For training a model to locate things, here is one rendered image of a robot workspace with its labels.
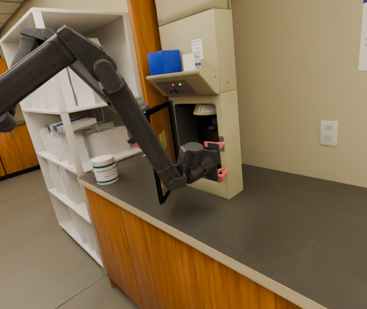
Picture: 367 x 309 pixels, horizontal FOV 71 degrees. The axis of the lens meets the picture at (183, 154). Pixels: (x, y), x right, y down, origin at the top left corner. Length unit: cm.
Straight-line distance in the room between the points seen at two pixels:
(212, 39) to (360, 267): 87
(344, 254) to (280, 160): 69
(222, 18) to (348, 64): 55
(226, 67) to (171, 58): 23
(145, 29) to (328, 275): 115
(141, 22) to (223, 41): 41
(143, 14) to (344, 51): 86
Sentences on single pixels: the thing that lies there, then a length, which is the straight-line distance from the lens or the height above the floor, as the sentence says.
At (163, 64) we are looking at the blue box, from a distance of 110.
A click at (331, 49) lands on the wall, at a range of 131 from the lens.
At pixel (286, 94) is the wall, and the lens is 139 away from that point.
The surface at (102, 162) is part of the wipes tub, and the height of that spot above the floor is 108.
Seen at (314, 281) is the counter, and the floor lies 94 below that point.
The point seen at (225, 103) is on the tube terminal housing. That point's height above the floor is 137.
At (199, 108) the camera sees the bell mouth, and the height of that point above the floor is 134.
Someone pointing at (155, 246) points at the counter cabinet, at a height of 74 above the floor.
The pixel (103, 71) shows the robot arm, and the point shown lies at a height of 153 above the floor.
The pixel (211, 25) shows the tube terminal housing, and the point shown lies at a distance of 106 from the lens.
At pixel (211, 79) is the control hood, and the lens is 101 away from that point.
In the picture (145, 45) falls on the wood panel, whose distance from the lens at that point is 128.
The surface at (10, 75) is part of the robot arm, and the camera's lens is 62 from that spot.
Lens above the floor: 151
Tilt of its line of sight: 18 degrees down
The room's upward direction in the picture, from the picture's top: 8 degrees counter-clockwise
